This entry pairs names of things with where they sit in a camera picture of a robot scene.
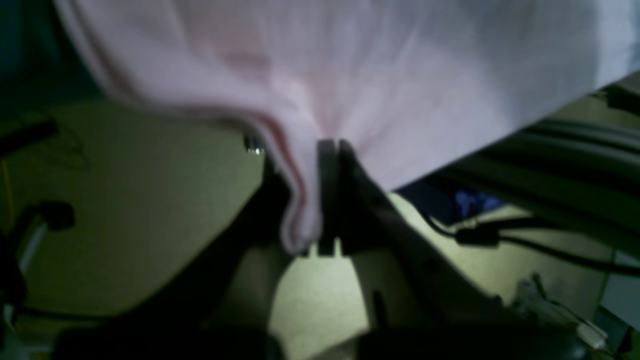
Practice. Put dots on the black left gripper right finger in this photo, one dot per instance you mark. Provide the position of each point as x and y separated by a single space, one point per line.
418 304

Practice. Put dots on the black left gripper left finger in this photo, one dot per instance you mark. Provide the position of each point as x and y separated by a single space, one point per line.
232 282

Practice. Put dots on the pink T-shirt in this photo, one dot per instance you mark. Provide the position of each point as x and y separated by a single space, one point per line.
412 85

